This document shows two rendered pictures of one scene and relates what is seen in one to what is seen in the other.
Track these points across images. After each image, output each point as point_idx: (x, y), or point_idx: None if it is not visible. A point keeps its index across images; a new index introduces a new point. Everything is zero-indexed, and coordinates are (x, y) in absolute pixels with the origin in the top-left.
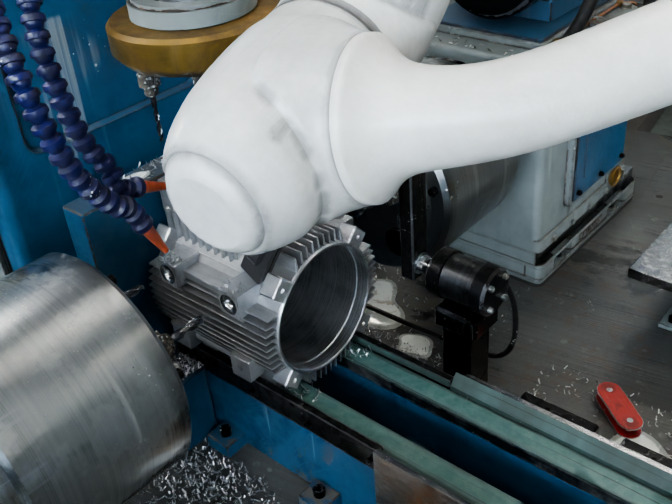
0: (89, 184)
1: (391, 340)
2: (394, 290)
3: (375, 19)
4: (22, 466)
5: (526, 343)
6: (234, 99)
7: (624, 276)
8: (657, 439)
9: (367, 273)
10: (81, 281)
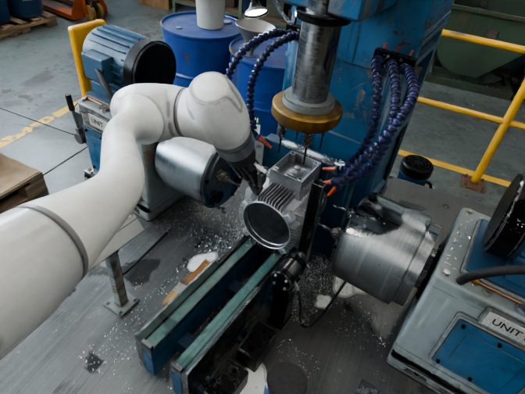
0: None
1: (325, 291)
2: (364, 292)
3: (179, 105)
4: (162, 154)
5: (334, 351)
6: (126, 87)
7: None
8: None
9: (289, 237)
10: None
